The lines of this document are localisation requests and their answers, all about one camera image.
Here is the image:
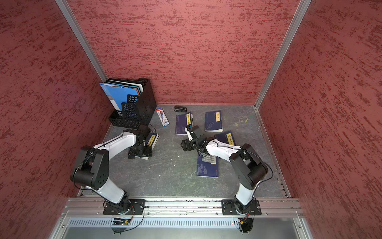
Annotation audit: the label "black mesh file organizer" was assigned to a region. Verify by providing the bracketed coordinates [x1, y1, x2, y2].
[106, 78, 157, 129]

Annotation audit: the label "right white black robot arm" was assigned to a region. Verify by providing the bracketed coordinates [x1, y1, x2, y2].
[181, 125, 269, 215]

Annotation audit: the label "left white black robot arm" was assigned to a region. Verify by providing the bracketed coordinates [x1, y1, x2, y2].
[70, 125, 152, 215]

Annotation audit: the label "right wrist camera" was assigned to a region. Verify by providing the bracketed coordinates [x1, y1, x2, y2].
[185, 126, 194, 141]

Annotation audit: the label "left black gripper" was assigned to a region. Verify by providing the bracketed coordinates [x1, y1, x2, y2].
[128, 141, 153, 158]

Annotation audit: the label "navy book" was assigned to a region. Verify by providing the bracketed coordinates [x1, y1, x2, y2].
[214, 131, 236, 145]
[141, 133, 159, 160]
[205, 111, 223, 132]
[196, 155, 219, 178]
[175, 113, 193, 135]

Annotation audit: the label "aluminium mounting rail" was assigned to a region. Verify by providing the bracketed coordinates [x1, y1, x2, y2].
[61, 196, 305, 218]

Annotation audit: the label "pencil box white blue red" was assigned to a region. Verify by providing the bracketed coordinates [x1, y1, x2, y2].
[156, 108, 170, 127]

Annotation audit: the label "dark folders in organizer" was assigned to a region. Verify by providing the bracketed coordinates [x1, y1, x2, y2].
[105, 79, 144, 94]

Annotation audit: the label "blue folder in organizer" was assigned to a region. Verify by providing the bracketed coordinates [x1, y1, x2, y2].
[100, 83, 141, 111]

